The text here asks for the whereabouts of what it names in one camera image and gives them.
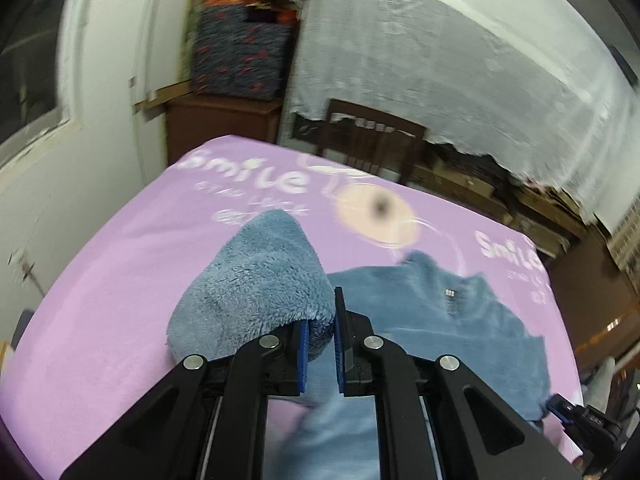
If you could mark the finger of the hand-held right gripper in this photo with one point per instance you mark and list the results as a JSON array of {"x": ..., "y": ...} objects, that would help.
[{"x": 560, "y": 406}]

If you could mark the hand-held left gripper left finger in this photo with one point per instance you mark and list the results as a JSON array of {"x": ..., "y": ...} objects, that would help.
[{"x": 302, "y": 356}]

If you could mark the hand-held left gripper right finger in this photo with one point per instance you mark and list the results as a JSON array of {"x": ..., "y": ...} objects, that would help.
[{"x": 340, "y": 341}]

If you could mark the blue fleece garment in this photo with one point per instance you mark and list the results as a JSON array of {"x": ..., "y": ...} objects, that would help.
[{"x": 260, "y": 280}]

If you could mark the grey cloth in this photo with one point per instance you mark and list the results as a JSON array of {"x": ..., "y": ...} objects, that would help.
[{"x": 599, "y": 385}]

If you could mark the checkered beige curtain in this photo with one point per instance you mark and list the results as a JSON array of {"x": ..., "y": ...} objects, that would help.
[{"x": 625, "y": 240}]

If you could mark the purple printed bedsheet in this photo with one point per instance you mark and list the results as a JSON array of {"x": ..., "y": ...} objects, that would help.
[{"x": 120, "y": 310}]

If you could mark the cluttered wooden shelf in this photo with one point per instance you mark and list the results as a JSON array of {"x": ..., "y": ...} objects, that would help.
[{"x": 530, "y": 205}]

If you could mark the dark wooden chair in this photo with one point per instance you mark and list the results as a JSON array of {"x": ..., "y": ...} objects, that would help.
[{"x": 372, "y": 140}]

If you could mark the brown wooden cabinet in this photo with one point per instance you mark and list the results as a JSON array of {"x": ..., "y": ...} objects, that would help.
[{"x": 220, "y": 125}]

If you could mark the white lace cloth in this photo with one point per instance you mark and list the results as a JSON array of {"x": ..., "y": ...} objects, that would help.
[{"x": 450, "y": 60}]

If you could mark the dark patterned storage box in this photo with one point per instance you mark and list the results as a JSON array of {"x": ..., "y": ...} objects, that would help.
[{"x": 240, "y": 50}]

